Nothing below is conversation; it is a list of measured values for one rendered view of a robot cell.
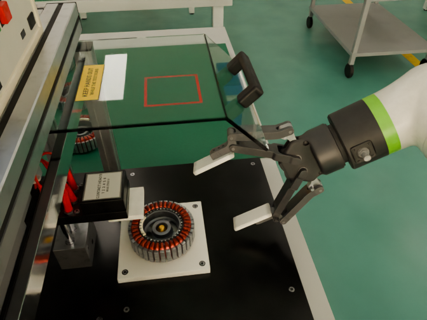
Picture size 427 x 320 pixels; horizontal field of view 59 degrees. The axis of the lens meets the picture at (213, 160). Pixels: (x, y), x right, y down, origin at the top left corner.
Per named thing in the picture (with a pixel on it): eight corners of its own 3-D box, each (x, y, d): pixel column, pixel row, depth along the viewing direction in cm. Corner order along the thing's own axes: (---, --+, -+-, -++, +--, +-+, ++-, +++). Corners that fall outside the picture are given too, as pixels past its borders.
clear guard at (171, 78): (236, 64, 67) (237, 32, 63) (269, 151, 49) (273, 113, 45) (46, 76, 64) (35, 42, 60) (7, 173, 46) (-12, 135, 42)
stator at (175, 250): (192, 209, 71) (191, 195, 68) (197, 260, 63) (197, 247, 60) (131, 214, 70) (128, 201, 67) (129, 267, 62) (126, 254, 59)
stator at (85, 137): (106, 151, 88) (103, 139, 86) (56, 157, 87) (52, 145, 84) (107, 123, 96) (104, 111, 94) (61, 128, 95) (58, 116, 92)
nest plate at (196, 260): (201, 204, 73) (201, 200, 72) (210, 272, 62) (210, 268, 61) (122, 212, 72) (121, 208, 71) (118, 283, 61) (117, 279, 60)
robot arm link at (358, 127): (370, 133, 63) (352, 87, 59) (399, 173, 53) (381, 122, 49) (335, 148, 64) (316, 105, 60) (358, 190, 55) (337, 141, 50)
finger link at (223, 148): (242, 146, 57) (232, 131, 56) (213, 160, 58) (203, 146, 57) (241, 141, 58) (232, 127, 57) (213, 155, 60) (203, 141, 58)
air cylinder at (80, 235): (97, 230, 69) (90, 211, 65) (93, 266, 63) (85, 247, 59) (68, 233, 68) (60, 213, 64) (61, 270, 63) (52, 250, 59)
